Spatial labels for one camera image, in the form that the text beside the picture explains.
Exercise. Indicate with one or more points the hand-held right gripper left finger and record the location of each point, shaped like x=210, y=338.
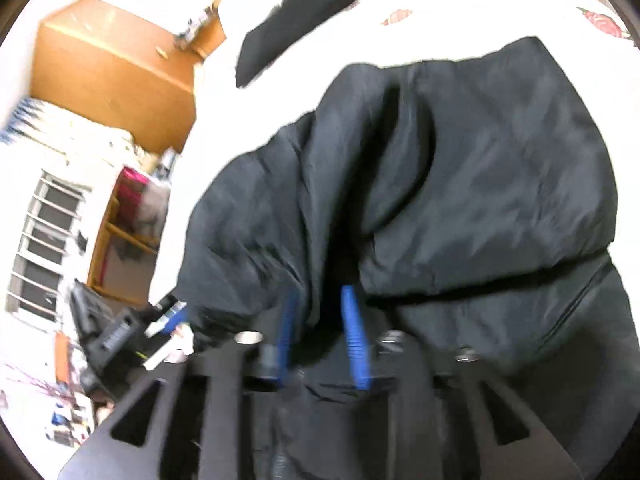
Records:
x=286, y=332

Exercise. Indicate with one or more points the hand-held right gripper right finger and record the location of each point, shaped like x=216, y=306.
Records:
x=356, y=342

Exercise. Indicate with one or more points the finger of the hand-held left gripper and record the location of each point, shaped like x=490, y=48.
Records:
x=172, y=321

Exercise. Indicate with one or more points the black hooded puffer jacket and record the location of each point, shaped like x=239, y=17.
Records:
x=450, y=185

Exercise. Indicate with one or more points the wooden rack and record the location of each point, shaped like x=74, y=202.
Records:
x=125, y=260

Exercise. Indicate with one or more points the cluttered desk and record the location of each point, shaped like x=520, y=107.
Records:
x=50, y=405

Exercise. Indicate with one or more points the barred window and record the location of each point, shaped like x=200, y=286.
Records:
x=45, y=245

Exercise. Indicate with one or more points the red plaid cloth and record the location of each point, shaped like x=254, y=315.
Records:
x=142, y=195

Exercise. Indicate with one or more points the heart patterned curtain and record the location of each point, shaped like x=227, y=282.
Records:
x=65, y=127

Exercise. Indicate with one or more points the tall wooden wardrobe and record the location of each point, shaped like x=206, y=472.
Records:
x=115, y=65

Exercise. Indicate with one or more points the wooden bed headboard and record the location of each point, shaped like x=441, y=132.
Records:
x=210, y=35

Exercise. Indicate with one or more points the small items on headboard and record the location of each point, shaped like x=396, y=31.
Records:
x=192, y=27

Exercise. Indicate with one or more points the folded black garment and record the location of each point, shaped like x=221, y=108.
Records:
x=295, y=20

